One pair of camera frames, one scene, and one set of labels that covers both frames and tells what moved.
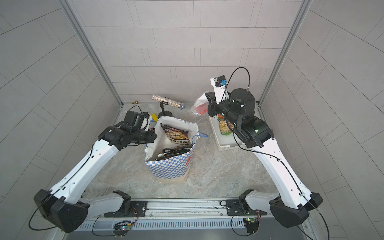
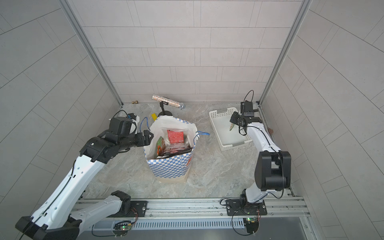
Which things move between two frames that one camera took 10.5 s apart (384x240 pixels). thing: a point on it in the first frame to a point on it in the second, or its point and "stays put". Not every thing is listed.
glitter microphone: x=169 y=101 stays put
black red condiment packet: x=173 y=152 stays put
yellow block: x=154 y=116 stays put
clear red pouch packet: x=201 y=105 to x=175 y=137
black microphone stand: x=164 y=113 stays put
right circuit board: x=252 y=224 stays put
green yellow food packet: x=226 y=127 to x=161 y=146
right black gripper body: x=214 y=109 to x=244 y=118
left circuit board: x=121 y=227 stays put
